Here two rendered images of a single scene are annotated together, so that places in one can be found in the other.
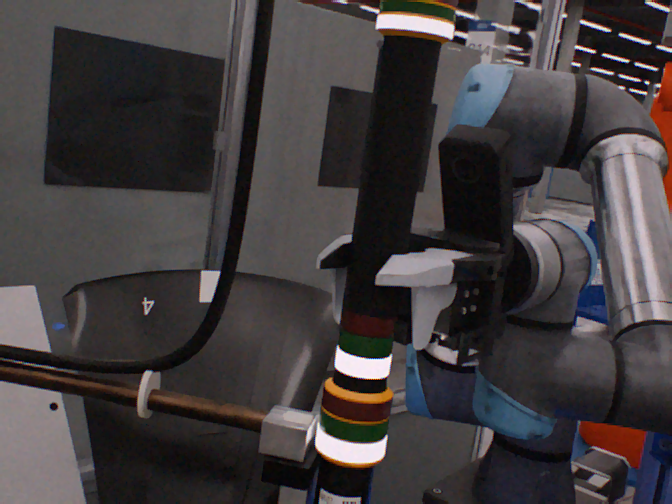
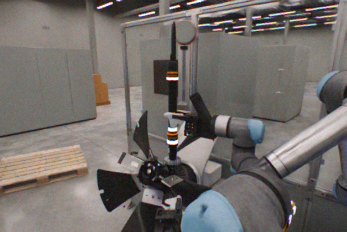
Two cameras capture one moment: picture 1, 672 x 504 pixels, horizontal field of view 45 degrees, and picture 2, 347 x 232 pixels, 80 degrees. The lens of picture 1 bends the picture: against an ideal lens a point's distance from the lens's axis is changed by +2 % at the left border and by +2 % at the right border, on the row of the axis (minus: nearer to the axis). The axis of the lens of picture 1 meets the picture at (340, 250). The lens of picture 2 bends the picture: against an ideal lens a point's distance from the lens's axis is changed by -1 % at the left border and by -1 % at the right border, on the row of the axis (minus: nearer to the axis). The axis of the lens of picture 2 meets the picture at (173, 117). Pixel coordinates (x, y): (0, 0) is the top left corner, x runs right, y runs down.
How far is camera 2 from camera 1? 94 cm
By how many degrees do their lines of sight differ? 85
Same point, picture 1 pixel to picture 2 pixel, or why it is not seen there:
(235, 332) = not seen: hidden behind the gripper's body
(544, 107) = (336, 86)
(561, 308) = (236, 141)
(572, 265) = (235, 129)
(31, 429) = (208, 142)
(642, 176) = (333, 115)
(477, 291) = (192, 124)
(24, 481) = (202, 148)
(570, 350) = (239, 154)
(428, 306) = (172, 121)
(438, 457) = not seen: outside the picture
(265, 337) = not seen: hidden behind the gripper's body
